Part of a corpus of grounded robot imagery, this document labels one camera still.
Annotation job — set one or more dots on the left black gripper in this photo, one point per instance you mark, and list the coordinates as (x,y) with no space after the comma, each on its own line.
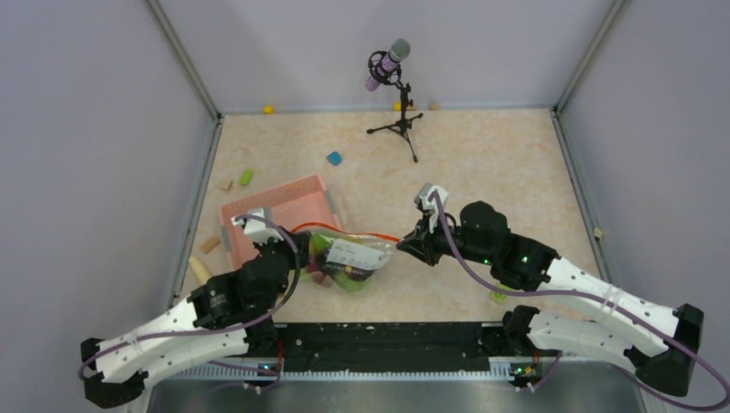
(303,237)

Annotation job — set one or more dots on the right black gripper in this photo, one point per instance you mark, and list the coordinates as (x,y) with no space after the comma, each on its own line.
(423,242)

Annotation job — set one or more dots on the clear zip top bag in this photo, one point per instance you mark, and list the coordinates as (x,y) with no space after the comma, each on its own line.
(344,259)

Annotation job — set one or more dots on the pink plastic basket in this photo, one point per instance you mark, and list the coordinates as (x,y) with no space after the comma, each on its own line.
(289,205)

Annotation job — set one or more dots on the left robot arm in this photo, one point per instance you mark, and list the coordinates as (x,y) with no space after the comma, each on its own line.
(230,315)

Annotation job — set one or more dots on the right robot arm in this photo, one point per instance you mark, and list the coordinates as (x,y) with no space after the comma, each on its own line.
(657,344)

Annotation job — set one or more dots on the wooden rectangular block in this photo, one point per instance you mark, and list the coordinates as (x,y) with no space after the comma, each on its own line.
(209,244)

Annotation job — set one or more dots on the wooden cylinder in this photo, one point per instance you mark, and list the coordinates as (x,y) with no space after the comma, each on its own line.
(202,274)

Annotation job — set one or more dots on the green lego brick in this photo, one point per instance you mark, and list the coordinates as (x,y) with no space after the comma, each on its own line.
(500,297)

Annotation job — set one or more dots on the small wooden cube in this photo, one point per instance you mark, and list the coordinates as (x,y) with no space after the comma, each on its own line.
(225,185)

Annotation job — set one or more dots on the green block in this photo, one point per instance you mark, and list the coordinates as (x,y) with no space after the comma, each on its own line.
(246,177)

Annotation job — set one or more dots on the blue block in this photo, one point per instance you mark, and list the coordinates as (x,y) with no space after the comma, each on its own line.
(334,158)

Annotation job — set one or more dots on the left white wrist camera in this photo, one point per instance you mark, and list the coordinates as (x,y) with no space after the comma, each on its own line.
(258,226)

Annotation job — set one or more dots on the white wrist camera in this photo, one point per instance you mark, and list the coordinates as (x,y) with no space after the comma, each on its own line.
(258,226)
(431,199)

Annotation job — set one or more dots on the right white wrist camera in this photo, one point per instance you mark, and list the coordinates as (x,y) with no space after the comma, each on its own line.
(431,199)

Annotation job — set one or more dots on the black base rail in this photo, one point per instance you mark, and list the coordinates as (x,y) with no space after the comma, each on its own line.
(433,347)

